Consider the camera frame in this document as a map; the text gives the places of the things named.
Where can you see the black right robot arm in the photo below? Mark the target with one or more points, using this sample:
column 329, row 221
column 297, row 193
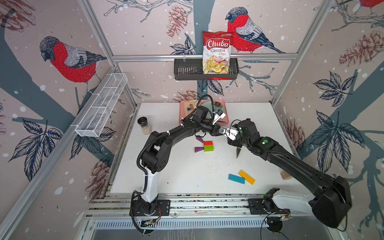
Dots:
column 331, row 197

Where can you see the beige cloth napkin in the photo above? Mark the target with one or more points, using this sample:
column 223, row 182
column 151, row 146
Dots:
column 185, row 105

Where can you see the white wire wall basket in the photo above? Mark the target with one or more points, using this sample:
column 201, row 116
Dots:
column 97, row 115

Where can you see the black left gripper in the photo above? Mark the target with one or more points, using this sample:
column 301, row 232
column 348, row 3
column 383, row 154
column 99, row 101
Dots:
column 215, row 130

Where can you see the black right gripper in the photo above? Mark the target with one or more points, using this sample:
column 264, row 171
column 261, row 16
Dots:
column 232, row 143

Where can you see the teal rectangular block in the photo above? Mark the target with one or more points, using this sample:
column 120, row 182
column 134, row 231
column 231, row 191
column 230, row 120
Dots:
column 237, row 179

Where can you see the pink serving tray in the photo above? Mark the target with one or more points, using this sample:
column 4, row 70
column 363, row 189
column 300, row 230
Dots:
column 226, row 119

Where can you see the glass shaker black lid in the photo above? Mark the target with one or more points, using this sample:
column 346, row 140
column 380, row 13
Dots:
column 145, row 126

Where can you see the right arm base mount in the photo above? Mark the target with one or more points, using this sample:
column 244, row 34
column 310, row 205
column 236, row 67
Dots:
column 262, row 207

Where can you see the light wooden block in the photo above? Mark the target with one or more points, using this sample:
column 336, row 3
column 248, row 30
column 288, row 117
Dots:
column 285, row 175

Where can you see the green rectangular block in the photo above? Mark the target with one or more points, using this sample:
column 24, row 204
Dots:
column 208, row 148

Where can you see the yellow rectangular block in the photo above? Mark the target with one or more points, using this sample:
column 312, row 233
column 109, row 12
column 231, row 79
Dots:
column 247, row 177

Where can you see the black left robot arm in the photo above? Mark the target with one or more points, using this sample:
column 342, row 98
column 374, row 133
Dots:
column 155, row 155

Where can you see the purple wedge block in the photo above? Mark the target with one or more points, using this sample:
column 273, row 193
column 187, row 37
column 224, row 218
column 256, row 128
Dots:
column 200, row 139
column 198, row 149

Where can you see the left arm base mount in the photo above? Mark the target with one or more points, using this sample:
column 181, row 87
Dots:
column 140, row 208

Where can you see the mint green flower plate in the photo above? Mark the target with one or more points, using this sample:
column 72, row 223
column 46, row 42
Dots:
column 219, row 105

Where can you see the Chuba cassava chips bag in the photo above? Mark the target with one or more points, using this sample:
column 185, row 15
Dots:
column 217, row 50

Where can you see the black wire wall basket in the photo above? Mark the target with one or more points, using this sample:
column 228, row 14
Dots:
column 193, row 70

